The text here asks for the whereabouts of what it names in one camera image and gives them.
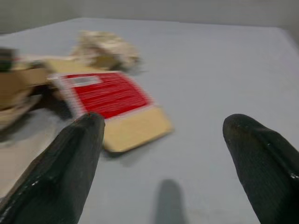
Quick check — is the red and white carton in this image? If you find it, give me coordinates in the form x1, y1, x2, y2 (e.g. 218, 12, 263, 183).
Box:
47, 70, 175, 154

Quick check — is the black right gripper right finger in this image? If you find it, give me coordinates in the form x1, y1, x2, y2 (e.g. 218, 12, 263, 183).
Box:
222, 113, 299, 224

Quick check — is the crumpled white paper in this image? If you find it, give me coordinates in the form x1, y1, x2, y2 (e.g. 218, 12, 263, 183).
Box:
71, 29, 141, 71

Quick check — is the brown cardboard box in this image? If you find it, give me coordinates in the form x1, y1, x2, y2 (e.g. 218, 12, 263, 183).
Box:
0, 54, 94, 112

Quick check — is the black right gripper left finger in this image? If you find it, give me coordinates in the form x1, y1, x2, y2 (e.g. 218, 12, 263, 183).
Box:
0, 112, 106, 224

